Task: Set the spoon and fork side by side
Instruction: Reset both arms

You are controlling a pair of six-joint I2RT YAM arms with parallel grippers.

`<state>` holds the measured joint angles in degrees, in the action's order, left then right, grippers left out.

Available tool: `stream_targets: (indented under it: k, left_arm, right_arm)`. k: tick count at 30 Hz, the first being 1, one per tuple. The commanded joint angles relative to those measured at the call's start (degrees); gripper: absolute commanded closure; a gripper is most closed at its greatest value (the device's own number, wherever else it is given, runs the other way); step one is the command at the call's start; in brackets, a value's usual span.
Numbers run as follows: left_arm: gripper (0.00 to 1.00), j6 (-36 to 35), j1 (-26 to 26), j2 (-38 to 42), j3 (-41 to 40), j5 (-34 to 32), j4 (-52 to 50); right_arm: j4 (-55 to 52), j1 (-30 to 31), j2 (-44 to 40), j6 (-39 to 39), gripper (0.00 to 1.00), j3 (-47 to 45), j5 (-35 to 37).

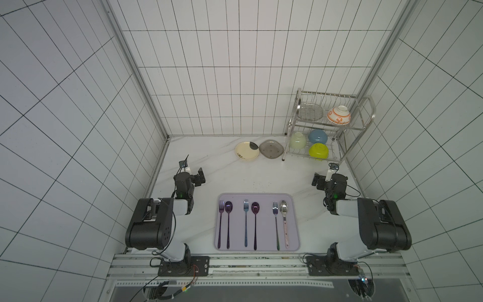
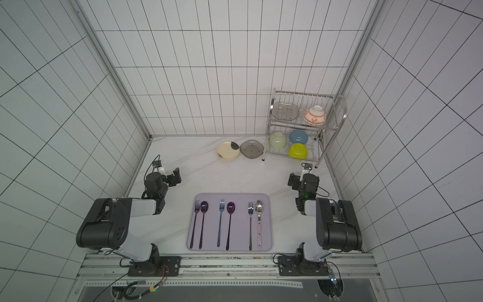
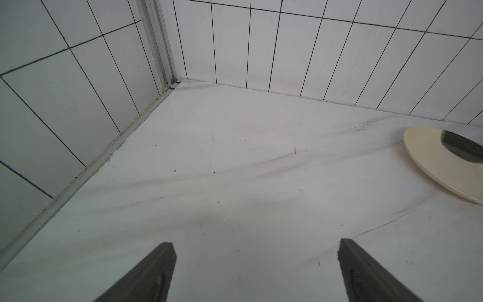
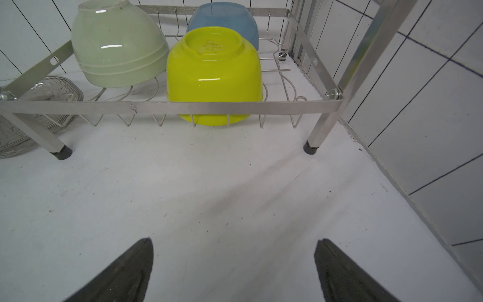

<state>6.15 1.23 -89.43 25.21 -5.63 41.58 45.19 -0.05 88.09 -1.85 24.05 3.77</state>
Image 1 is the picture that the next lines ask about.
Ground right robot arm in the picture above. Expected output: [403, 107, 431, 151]
[312, 173, 412, 264]

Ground lime green bowl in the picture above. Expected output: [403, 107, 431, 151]
[309, 143, 330, 159]

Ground blue bowl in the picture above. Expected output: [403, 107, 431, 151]
[308, 129, 328, 144]

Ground pink handled spoon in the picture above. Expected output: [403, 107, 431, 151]
[280, 200, 289, 249]

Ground dark purple spoon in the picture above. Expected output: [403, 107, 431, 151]
[251, 202, 260, 250]

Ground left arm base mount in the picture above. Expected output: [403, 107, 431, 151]
[158, 256, 211, 277]

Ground purple fork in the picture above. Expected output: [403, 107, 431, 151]
[217, 201, 225, 249]

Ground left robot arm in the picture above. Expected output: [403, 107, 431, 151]
[125, 169, 206, 266]

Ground blue fork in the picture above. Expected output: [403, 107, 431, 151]
[244, 200, 249, 247]

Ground grey plate in rack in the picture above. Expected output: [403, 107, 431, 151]
[298, 103, 325, 122]

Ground cream plate with dark patch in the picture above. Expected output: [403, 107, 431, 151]
[235, 141, 260, 161]

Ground pale green bowl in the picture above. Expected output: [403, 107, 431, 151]
[289, 132, 307, 150]

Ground metal dish rack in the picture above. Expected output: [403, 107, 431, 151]
[282, 88, 376, 164]

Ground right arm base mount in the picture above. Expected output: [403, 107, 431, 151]
[303, 254, 358, 276]

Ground lilac placemat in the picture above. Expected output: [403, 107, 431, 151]
[215, 193, 300, 252]

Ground white orange patterned bowl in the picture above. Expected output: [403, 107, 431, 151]
[327, 105, 351, 125]

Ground aluminium mounting rail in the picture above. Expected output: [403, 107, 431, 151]
[107, 253, 410, 288]

